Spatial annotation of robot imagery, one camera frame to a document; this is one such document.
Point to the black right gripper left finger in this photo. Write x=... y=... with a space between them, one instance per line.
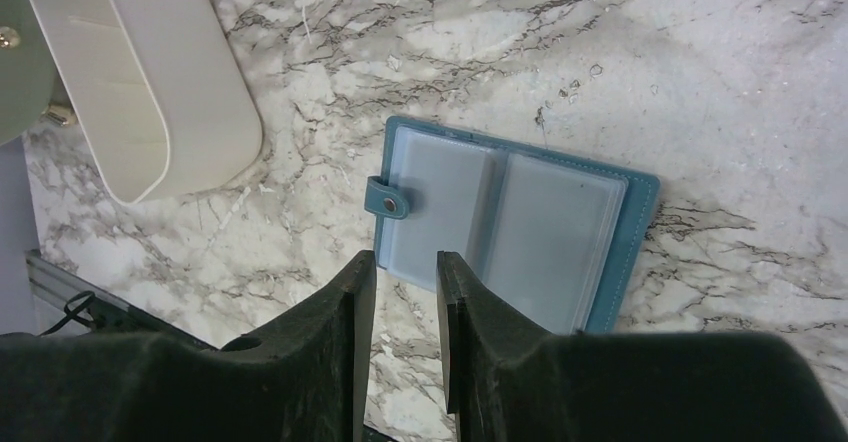
x=302 y=376

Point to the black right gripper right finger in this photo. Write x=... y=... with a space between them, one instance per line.
x=509 y=379

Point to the blue leather card holder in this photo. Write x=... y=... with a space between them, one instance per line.
x=554 y=235

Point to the white oblong plastic tray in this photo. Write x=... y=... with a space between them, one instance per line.
x=157 y=91

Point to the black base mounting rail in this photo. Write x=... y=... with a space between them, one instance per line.
x=97 y=315

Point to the aluminium frame rail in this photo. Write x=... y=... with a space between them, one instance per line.
x=51 y=287

